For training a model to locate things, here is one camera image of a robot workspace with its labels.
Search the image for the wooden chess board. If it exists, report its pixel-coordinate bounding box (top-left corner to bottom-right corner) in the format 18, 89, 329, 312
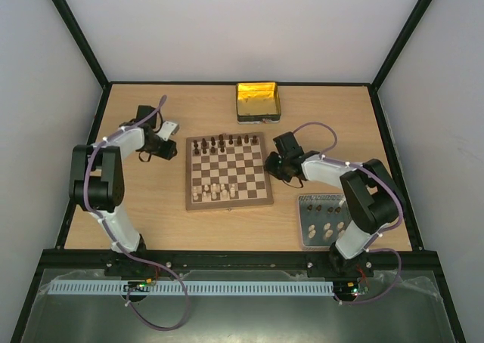
185, 131, 274, 212

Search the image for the white slotted cable duct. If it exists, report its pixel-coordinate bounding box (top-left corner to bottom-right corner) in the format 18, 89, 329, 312
47, 280, 334, 296

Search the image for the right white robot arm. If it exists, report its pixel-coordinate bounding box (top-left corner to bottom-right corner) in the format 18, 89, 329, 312
264, 131, 404, 277

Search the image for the light pawn in tray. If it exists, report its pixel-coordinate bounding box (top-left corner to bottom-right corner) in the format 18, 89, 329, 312
323, 223, 334, 241
337, 222, 346, 237
308, 224, 316, 239

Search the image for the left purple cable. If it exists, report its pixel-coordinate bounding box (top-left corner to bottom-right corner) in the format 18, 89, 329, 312
83, 94, 191, 331

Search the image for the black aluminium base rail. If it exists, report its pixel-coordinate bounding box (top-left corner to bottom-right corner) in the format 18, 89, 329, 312
39, 248, 439, 280

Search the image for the gold tin box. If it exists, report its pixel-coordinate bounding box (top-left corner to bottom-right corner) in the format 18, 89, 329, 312
235, 82, 281, 124

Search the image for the silver metal tray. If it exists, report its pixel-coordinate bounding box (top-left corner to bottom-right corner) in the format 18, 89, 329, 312
297, 193, 351, 251

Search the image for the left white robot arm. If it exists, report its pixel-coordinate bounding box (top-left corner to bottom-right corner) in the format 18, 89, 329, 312
69, 105, 179, 254

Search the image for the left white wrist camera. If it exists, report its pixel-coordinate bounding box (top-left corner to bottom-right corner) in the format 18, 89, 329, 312
156, 120, 179, 141

